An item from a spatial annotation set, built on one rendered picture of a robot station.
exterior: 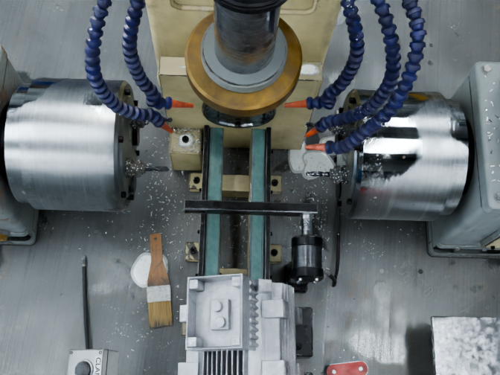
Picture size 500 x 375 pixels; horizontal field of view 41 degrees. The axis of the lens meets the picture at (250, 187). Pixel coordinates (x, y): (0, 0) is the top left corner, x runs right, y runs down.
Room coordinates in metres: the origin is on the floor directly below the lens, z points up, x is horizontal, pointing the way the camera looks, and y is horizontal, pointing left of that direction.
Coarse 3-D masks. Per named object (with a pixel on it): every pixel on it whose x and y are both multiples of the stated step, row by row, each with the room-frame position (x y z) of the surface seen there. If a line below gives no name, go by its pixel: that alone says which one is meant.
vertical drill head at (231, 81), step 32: (192, 32) 0.54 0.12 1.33; (224, 32) 0.47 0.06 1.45; (256, 32) 0.47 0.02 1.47; (288, 32) 0.56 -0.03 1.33; (192, 64) 0.48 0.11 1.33; (224, 64) 0.47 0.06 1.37; (256, 64) 0.47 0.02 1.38; (288, 64) 0.50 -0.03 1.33; (224, 96) 0.43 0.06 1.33; (256, 96) 0.44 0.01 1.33; (288, 96) 0.46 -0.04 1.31
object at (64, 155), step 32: (32, 96) 0.47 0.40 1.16; (64, 96) 0.48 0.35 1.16; (96, 96) 0.49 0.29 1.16; (128, 96) 0.52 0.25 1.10; (32, 128) 0.41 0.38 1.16; (64, 128) 0.42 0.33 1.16; (96, 128) 0.42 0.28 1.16; (128, 128) 0.47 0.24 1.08; (32, 160) 0.36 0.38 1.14; (64, 160) 0.36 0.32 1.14; (96, 160) 0.37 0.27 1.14; (128, 160) 0.40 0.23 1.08; (32, 192) 0.31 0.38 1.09; (64, 192) 0.32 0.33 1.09; (96, 192) 0.33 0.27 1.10; (128, 192) 0.36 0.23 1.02
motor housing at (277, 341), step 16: (272, 288) 0.21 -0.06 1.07; (288, 288) 0.21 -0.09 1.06; (256, 304) 0.17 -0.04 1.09; (288, 304) 0.19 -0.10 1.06; (272, 320) 0.15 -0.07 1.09; (288, 320) 0.16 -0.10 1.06; (272, 336) 0.12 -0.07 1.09; (288, 336) 0.13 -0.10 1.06; (192, 352) 0.08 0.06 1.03; (208, 352) 0.08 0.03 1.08; (224, 352) 0.09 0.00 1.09; (240, 352) 0.09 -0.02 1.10; (256, 352) 0.09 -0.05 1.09; (272, 352) 0.10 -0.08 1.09; (288, 352) 0.10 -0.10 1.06; (208, 368) 0.06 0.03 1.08; (224, 368) 0.06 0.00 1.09; (240, 368) 0.06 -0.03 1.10; (256, 368) 0.07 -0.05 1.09
